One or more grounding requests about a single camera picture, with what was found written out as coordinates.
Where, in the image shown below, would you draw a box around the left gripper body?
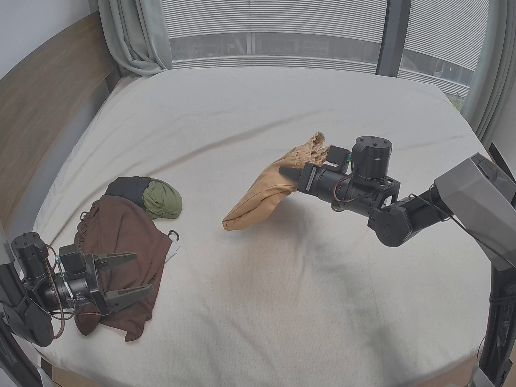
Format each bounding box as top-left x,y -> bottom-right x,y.
60,252 -> 112,317

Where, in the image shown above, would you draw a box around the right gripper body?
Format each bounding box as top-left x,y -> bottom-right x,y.
298,162 -> 356,205

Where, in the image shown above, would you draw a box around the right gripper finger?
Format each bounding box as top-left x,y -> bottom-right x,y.
278,166 -> 304,184

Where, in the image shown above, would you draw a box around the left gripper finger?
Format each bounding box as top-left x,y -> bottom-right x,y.
105,283 -> 155,314
94,252 -> 138,274

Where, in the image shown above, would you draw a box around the tan shorts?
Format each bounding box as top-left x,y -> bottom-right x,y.
222,131 -> 337,232

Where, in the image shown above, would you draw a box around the bed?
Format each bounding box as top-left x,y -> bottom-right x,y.
0,12 -> 516,387

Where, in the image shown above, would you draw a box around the brown shorts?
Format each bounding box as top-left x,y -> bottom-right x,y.
74,194 -> 169,342

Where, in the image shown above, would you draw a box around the black garment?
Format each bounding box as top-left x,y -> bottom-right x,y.
106,177 -> 152,209

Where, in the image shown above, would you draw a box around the green garment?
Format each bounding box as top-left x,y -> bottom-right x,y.
142,178 -> 184,220

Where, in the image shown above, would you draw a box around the window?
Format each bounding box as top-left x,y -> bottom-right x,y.
155,0 -> 496,106

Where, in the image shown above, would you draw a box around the grey-green curtain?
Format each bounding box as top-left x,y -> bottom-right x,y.
95,0 -> 174,77
461,0 -> 516,146

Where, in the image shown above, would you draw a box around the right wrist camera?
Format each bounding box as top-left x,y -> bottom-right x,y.
324,145 -> 352,173

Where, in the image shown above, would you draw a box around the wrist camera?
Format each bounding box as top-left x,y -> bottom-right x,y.
324,145 -> 352,173
58,243 -> 88,279

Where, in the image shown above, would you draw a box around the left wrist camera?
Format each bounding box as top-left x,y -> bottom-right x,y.
58,243 -> 88,279

